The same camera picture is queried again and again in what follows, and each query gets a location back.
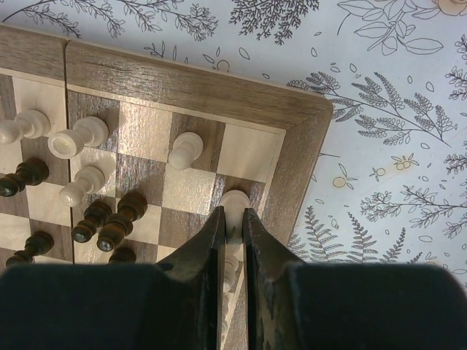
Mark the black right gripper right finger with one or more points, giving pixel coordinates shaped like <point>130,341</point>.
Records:
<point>271,322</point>

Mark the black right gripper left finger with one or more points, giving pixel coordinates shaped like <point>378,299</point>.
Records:
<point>190,294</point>

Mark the white chess pawn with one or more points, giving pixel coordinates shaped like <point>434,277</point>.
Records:
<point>234,203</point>
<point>187,147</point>
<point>87,180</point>

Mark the dark chess piece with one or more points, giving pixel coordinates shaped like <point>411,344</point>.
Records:
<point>94,217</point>
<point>130,208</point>
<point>31,172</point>

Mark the wooden chess board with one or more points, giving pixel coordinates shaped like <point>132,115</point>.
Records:
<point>261,139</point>

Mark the white chess rook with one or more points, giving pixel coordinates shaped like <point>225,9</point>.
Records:
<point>88,131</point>

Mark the white chess piece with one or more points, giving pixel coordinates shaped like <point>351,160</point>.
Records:
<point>30,124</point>

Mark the floral tablecloth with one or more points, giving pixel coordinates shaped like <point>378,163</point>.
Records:
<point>390,184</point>

